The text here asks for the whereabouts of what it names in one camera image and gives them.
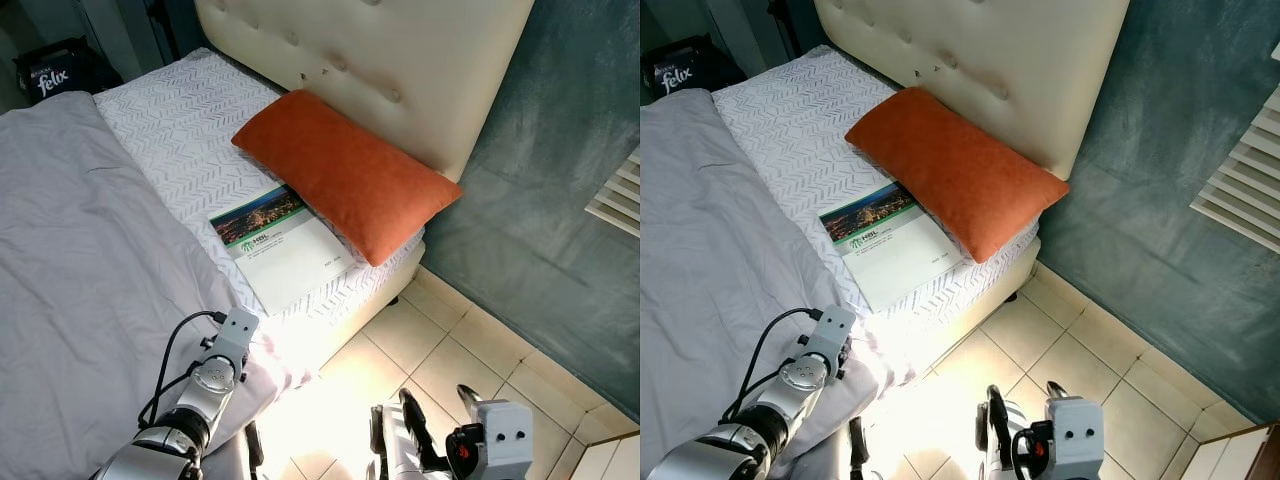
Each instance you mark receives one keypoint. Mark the book with landscape photo cover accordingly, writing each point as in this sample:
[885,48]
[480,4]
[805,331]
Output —
[895,262]
[290,265]

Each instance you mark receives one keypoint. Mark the orange pillow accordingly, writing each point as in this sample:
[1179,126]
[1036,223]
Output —
[960,170]
[350,175]

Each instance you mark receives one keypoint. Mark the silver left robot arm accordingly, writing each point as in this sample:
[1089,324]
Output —
[800,380]
[210,385]

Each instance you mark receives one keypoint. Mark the grey lilac bed sheet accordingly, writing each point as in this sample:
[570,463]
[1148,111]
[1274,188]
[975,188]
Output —
[710,260]
[80,260]

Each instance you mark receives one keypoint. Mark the white textured mattress cover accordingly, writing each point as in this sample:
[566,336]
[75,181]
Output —
[180,130]
[790,125]

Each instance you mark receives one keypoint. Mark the white window blind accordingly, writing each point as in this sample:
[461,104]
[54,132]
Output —
[1245,180]
[620,200]

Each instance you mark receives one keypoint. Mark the black printed bag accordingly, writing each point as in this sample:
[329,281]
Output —
[60,80]
[690,75]

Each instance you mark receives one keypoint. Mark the cream tufted headboard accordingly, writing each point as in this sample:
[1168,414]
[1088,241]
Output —
[400,60]
[1000,60]

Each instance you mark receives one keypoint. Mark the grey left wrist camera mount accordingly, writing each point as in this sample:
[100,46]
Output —
[238,330]
[832,328]

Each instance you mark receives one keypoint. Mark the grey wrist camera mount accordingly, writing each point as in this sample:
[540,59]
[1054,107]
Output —
[508,440]
[832,328]
[1075,438]
[238,330]

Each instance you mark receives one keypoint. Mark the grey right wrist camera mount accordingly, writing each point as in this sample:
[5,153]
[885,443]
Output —
[508,440]
[1075,438]

